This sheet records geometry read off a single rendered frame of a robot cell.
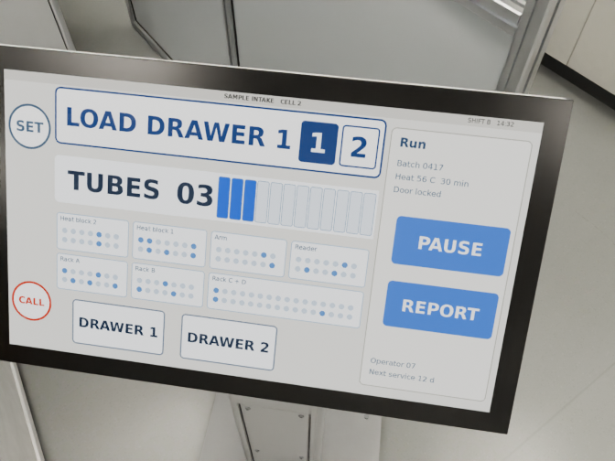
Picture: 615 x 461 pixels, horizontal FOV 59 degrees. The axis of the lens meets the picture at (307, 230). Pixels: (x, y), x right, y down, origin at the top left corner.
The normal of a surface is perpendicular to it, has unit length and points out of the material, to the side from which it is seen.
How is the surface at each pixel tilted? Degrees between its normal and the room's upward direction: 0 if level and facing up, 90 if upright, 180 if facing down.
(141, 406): 0
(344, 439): 5
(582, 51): 90
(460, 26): 90
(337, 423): 5
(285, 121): 50
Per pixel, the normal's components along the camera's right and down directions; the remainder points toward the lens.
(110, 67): -0.11, 0.21
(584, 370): 0.00, -0.61
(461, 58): -0.82, 0.45
